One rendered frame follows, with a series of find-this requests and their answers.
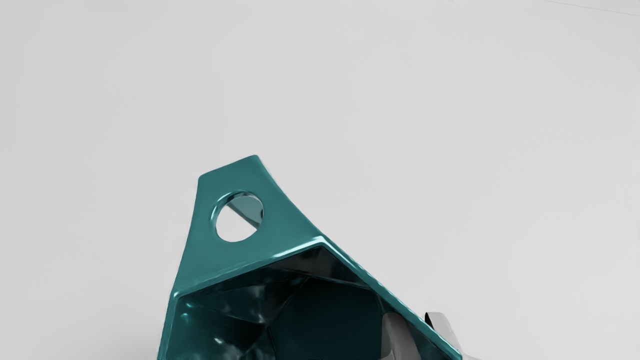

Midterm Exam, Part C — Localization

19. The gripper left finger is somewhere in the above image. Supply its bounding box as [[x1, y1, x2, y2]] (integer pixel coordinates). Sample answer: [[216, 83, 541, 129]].
[[380, 312, 424, 360]]

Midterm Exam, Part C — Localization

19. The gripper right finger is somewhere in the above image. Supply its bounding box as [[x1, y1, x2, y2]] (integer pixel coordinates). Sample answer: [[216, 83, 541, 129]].
[[424, 312, 482, 360]]

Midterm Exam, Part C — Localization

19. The teal faceted mug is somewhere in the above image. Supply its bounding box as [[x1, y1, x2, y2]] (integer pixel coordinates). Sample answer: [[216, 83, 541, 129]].
[[156, 154, 464, 360]]

